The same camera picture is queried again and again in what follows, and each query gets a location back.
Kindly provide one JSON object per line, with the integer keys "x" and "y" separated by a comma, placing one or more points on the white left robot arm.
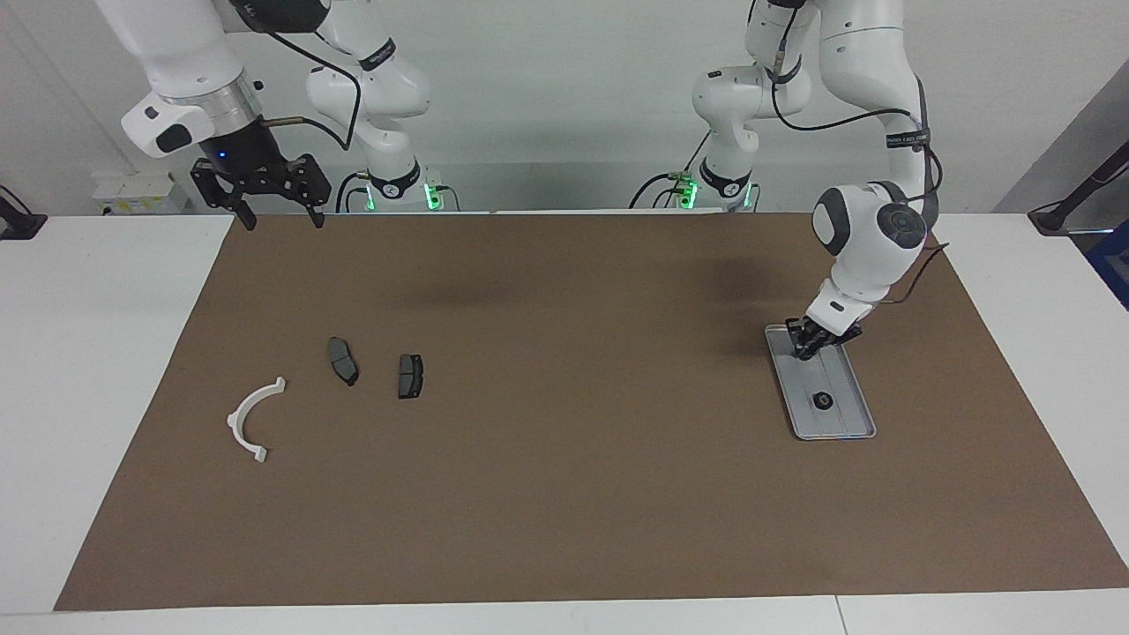
{"x": 864, "y": 53}

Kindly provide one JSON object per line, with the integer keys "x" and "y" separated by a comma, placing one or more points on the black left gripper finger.
{"x": 801, "y": 349}
{"x": 818, "y": 349}

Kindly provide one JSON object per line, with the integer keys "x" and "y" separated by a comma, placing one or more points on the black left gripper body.
{"x": 820, "y": 332}

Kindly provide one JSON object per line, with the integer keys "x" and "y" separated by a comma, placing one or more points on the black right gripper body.
{"x": 251, "y": 163}

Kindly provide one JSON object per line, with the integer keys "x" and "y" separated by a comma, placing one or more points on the brown table mat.
{"x": 564, "y": 494}

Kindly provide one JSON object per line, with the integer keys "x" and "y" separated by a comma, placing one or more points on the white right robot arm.
{"x": 176, "y": 44}

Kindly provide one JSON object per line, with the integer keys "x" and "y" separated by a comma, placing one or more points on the curved dark brake pad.
{"x": 342, "y": 360}

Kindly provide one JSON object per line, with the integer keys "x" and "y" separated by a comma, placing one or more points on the blue box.
{"x": 1113, "y": 265}

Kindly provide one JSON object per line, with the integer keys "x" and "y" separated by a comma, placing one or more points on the black clamp stand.
{"x": 19, "y": 225}
{"x": 1054, "y": 216}

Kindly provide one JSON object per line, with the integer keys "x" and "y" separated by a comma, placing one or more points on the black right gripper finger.
{"x": 316, "y": 212}
{"x": 246, "y": 216}

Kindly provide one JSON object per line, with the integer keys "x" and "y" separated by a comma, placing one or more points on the silver metal tray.
{"x": 842, "y": 423}

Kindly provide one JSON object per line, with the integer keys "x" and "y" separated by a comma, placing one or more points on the white power strip box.
{"x": 137, "y": 192}

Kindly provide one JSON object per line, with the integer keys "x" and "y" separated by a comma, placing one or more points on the large black bearing gear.
{"x": 823, "y": 400}

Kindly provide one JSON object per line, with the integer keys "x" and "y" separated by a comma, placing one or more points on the rectangular dark brake pad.
{"x": 410, "y": 377}

